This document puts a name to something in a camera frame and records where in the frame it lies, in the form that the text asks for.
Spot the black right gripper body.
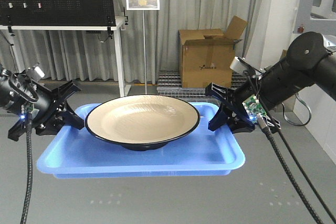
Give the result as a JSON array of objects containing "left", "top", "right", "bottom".
[{"left": 222, "top": 77, "right": 281, "bottom": 133}]

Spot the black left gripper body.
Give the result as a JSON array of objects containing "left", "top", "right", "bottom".
[{"left": 7, "top": 82, "right": 66, "bottom": 142}]

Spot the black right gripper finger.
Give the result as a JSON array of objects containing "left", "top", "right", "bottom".
[
  {"left": 205, "top": 82, "right": 234, "bottom": 101},
  {"left": 208, "top": 103, "right": 233, "bottom": 132}
]

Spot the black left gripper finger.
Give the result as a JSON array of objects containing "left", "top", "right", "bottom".
[
  {"left": 52, "top": 80, "right": 82, "bottom": 103},
  {"left": 59, "top": 103, "right": 85, "bottom": 130}
]

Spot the blue plastic tray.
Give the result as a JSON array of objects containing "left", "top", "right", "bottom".
[{"left": 37, "top": 102, "right": 245, "bottom": 178}]

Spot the beige plate with black rim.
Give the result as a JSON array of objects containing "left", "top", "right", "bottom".
[{"left": 85, "top": 94, "right": 200, "bottom": 151}]

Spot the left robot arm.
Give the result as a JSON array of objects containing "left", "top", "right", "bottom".
[{"left": 1, "top": 66, "right": 85, "bottom": 142}]

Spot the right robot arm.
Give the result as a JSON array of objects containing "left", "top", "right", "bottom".
[{"left": 205, "top": 31, "right": 335, "bottom": 133}]

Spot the large cardboard box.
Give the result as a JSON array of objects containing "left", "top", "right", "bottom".
[{"left": 181, "top": 38, "right": 235, "bottom": 88}]

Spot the metal floor grate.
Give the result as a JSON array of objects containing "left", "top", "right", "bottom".
[{"left": 156, "top": 70, "right": 247, "bottom": 101}]

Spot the rear cardboard box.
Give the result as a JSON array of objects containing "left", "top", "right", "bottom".
[{"left": 178, "top": 16, "right": 247, "bottom": 46}]

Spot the grey curtain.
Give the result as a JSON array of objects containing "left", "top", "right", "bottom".
[{"left": 0, "top": 0, "right": 268, "bottom": 83}]

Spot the sign on stand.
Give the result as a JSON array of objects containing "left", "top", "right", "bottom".
[{"left": 126, "top": 0, "right": 160, "bottom": 94}]

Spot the left braided cable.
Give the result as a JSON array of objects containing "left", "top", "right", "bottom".
[{"left": 19, "top": 113, "right": 34, "bottom": 224}]

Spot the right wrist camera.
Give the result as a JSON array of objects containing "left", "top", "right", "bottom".
[{"left": 230, "top": 57, "right": 256, "bottom": 76}]

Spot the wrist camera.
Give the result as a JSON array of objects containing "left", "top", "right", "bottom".
[
  {"left": 230, "top": 57, "right": 256, "bottom": 76},
  {"left": 25, "top": 62, "right": 45, "bottom": 81}
]

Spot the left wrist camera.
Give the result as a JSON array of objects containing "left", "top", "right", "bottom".
[{"left": 25, "top": 62, "right": 45, "bottom": 81}]

